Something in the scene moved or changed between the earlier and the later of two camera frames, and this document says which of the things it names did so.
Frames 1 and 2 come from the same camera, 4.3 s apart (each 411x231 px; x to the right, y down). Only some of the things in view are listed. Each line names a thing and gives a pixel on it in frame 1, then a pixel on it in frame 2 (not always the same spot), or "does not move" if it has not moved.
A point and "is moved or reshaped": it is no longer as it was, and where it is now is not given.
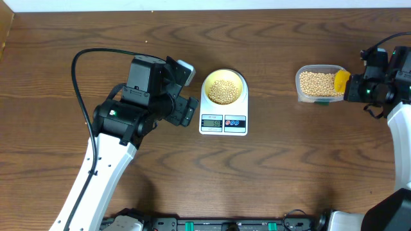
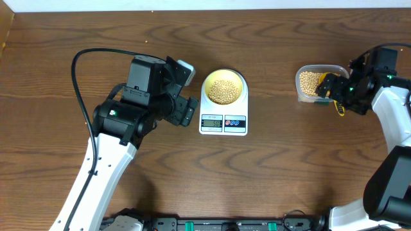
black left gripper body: x=177 y=110 does not move
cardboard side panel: x=6 y=17 does not move
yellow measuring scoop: x=340 y=77 is moved or reshaped
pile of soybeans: x=319 y=84 does not move
